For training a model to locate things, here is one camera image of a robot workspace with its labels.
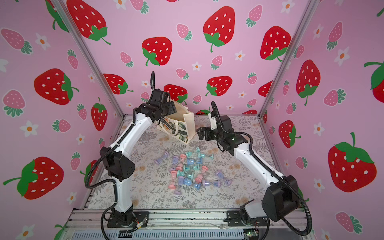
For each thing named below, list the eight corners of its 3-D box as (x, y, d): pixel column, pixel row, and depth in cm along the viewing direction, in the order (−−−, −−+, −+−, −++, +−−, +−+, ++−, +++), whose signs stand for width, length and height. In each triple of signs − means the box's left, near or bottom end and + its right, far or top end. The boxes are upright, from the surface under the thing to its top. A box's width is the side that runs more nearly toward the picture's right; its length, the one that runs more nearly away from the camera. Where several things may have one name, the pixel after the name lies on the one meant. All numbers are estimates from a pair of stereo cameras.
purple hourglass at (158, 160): (154, 162, 96) (153, 160, 94) (167, 152, 101) (166, 150, 98) (157, 165, 95) (156, 163, 92) (169, 155, 100) (168, 152, 97)
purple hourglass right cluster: (215, 175, 91) (215, 173, 88) (218, 172, 93) (219, 169, 90) (228, 187, 87) (229, 185, 84) (231, 183, 88) (232, 181, 85)
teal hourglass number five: (185, 157, 98) (185, 155, 96) (186, 149, 103) (186, 146, 100) (200, 157, 98) (200, 155, 96) (200, 149, 103) (200, 146, 100)
